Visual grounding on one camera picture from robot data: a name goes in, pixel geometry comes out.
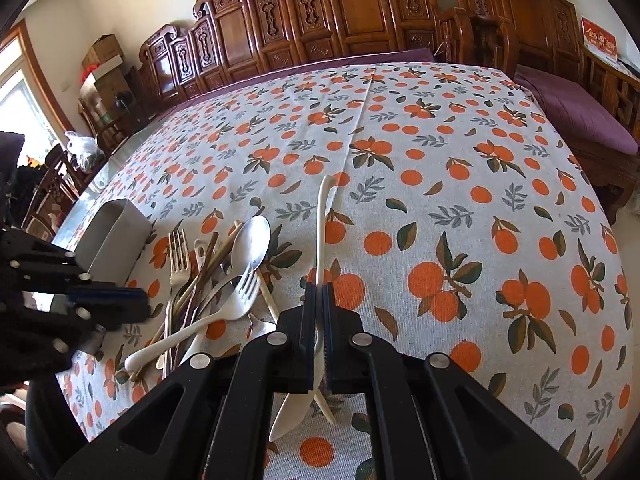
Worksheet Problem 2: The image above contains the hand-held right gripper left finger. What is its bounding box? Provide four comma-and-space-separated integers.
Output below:
54, 282, 322, 480

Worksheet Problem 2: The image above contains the orange print tablecloth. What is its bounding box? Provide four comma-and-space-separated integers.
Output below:
55, 60, 633, 480

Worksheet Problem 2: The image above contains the white topped cardboard box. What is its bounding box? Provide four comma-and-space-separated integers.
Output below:
79, 66, 132, 113

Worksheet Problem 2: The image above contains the person's black clothing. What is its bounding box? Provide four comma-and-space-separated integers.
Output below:
24, 374, 103, 480

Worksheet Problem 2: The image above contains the long purple seat cushion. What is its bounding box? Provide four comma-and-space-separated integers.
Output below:
165, 47, 436, 111

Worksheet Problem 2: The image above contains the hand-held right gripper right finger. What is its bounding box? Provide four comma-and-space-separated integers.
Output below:
323, 282, 585, 480

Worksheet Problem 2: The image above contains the wooden window frame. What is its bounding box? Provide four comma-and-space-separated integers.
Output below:
0, 20, 76, 151

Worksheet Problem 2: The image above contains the white plastic spoon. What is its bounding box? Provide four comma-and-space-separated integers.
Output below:
247, 312, 277, 343

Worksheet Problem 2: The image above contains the short purple seat cushion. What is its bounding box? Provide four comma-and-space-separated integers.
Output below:
515, 65, 640, 156

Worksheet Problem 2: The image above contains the dark wooden chair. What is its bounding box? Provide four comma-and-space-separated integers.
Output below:
20, 145, 87, 241

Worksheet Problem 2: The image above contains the brown chopstick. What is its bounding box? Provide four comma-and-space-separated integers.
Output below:
170, 232, 221, 321
160, 206, 265, 368

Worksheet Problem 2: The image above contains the metal tray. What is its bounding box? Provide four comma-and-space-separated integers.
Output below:
75, 199, 153, 287

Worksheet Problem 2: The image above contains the metal spoon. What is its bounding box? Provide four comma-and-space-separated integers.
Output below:
167, 215, 272, 366

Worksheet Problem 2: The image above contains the red gift box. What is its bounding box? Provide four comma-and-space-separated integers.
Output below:
580, 16, 621, 66

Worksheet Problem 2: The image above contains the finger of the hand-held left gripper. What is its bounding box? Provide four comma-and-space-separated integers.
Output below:
0, 230, 151, 307
0, 294, 152, 386

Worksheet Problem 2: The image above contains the white plastic knife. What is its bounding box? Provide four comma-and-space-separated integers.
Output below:
269, 175, 335, 442

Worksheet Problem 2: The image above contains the brown cardboard box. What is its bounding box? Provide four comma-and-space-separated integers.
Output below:
82, 34, 126, 68

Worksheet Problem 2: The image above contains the long carved wooden bench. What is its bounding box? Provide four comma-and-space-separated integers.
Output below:
136, 0, 473, 111

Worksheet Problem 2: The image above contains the clear plastic bag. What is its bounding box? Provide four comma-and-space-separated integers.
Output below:
64, 131, 104, 169

